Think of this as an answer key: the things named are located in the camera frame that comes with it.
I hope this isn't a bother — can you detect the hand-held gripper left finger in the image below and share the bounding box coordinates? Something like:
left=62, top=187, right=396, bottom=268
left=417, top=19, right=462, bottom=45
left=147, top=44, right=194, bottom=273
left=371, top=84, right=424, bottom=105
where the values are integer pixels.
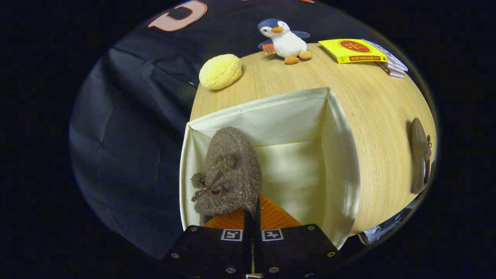
left=163, top=208, right=253, bottom=279

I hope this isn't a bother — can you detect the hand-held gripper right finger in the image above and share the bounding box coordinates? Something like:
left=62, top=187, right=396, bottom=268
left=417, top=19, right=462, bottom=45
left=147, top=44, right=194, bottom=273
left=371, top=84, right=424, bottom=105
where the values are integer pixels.
left=254, top=195, right=342, bottom=279

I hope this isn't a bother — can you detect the brown fuzzy shoe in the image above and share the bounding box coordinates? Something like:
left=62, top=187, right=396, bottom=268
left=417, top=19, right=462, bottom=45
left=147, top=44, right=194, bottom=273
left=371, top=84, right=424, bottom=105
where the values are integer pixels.
left=190, top=127, right=262, bottom=227
left=411, top=117, right=432, bottom=195

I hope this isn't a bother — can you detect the cream fabric storage box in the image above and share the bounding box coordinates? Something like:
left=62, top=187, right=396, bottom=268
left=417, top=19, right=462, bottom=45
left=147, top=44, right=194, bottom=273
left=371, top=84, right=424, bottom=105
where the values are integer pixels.
left=179, top=87, right=361, bottom=250

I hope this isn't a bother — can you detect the grey metal object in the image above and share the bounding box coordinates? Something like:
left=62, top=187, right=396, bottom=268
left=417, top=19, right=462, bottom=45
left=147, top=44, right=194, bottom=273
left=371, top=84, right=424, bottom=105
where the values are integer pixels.
left=358, top=209, right=412, bottom=246

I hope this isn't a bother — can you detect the yellow bun plush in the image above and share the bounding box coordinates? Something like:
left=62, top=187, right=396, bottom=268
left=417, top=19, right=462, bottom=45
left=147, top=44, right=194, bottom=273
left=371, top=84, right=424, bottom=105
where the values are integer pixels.
left=199, top=53, right=243, bottom=91

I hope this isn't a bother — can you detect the blue white penguin plush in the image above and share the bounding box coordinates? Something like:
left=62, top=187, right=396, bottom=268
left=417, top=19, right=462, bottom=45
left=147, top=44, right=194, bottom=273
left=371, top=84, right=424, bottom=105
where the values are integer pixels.
left=258, top=18, right=312, bottom=65

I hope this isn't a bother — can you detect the yellow book with red circle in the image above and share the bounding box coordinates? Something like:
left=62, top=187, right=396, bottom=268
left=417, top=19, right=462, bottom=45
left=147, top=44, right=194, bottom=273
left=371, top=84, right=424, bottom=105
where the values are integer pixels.
left=319, top=39, right=388, bottom=64

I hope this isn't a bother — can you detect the brown spine white book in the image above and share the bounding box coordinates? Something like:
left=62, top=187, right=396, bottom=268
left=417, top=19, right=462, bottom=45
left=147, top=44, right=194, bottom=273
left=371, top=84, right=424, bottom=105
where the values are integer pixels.
left=376, top=62, right=405, bottom=79

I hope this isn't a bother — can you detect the illustrated white book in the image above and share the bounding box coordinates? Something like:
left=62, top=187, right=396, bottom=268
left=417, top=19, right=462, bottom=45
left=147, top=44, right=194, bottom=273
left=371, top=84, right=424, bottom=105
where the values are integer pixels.
left=362, top=39, right=408, bottom=71

